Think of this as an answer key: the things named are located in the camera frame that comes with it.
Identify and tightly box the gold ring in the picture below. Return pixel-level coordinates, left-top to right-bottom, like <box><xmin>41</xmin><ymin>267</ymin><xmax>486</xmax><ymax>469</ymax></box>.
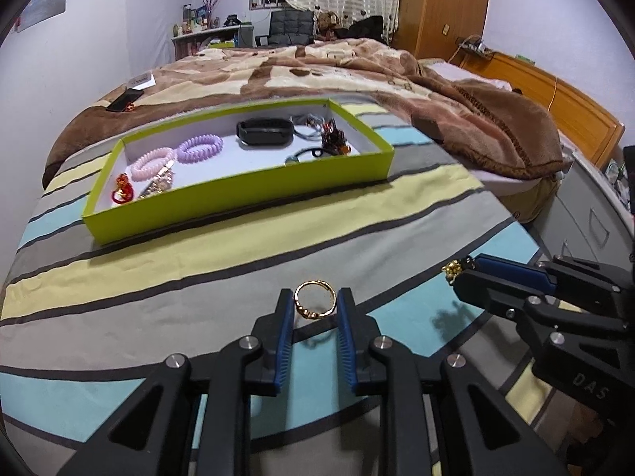
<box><xmin>292</xmin><ymin>279</ymin><xmax>339</xmax><ymax>321</ymax></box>

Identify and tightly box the rose gold chain bracelet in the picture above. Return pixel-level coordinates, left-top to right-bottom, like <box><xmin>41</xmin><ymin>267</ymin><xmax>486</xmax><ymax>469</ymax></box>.
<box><xmin>138</xmin><ymin>159</ymin><xmax>178</xmax><ymax>201</ymax></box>

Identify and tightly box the red bead black cord bracelet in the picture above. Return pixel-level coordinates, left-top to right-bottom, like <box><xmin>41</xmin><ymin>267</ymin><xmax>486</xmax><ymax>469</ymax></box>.
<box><xmin>284</xmin><ymin>119</ymin><xmax>353</xmax><ymax>166</ymax></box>

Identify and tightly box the red beaded knot charm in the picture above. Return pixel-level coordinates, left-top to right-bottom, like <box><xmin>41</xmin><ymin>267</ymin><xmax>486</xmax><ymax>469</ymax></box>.
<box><xmin>111</xmin><ymin>173</ymin><xmax>135</xmax><ymax>205</ymax></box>

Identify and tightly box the grey bedside cabinet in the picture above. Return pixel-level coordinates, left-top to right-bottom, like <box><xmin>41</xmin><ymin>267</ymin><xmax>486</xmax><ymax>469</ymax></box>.
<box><xmin>529</xmin><ymin>154</ymin><xmax>634</xmax><ymax>271</ymax></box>

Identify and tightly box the wooden bed headboard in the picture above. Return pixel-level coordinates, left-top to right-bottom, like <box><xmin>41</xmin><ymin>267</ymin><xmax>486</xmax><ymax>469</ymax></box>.
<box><xmin>460</xmin><ymin>52</ymin><xmax>625</xmax><ymax>169</ymax></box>

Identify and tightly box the brown patterned blanket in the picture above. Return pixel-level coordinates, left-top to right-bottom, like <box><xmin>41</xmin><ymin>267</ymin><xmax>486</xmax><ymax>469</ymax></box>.
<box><xmin>42</xmin><ymin>39</ymin><xmax>566</xmax><ymax>185</ymax></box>

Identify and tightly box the green shallow tray box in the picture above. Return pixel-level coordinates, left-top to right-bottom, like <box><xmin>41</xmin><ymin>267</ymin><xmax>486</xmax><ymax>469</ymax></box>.
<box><xmin>82</xmin><ymin>98</ymin><xmax>394</xmax><ymax>245</ymax></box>

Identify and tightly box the striped table cloth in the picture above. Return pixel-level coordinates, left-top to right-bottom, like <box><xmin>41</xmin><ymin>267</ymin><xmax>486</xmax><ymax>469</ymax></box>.
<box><xmin>1</xmin><ymin>101</ymin><xmax>575</xmax><ymax>475</ymax></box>

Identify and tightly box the white power strip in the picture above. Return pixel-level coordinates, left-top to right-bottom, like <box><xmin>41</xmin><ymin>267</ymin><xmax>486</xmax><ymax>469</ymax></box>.
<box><xmin>461</xmin><ymin>38</ymin><xmax>494</xmax><ymax>58</ymax></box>

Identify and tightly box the black smartphone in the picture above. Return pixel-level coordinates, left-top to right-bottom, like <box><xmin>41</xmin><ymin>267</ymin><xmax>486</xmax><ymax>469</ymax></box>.
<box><xmin>106</xmin><ymin>88</ymin><xmax>144</xmax><ymax>113</ymax></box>

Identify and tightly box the white small box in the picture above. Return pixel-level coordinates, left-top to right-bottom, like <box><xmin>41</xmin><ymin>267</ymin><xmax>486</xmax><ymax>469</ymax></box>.
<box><xmin>126</xmin><ymin>71</ymin><xmax>156</xmax><ymax>90</ymax></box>

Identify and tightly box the orange wooden wardrobe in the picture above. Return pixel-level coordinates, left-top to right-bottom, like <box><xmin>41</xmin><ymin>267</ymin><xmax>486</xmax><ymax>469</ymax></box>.
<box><xmin>391</xmin><ymin>0</ymin><xmax>489</xmax><ymax>60</ymax></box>

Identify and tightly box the black office chair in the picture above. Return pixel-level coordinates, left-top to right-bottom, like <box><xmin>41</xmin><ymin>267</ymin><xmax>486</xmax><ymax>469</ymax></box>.
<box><xmin>255</xmin><ymin>9</ymin><xmax>314</xmax><ymax>47</ymax></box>

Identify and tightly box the white cluttered desk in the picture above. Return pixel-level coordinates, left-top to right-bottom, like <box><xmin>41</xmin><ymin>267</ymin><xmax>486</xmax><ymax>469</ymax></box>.
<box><xmin>172</xmin><ymin>24</ymin><xmax>254</xmax><ymax>60</ymax></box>

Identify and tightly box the brown teddy bear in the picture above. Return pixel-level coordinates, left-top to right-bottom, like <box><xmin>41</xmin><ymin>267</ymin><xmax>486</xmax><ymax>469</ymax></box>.
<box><xmin>316</xmin><ymin>11</ymin><xmax>339</xmax><ymax>41</ymax></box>

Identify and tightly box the grey wire bangle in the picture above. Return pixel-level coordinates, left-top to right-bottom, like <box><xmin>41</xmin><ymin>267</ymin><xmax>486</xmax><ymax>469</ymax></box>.
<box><xmin>290</xmin><ymin>114</ymin><xmax>326</xmax><ymax>142</ymax></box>

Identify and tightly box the purple spiral hair tie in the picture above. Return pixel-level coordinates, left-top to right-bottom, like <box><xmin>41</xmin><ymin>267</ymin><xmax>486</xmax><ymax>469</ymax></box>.
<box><xmin>176</xmin><ymin>133</ymin><xmax>225</xmax><ymax>165</ymax></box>

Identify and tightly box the pink spiral hair tie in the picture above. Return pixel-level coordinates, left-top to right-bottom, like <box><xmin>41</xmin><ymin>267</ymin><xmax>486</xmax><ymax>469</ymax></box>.
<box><xmin>130</xmin><ymin>146</ymin><xmax>178</xmax><ymax>183</ymax></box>

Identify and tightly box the silver wall poster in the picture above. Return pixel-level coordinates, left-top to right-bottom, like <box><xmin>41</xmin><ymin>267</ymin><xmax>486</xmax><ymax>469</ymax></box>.
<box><xmin>14</xmin><ymin>0</ymin><xmax>67</xmax><ymax>33</ymax></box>

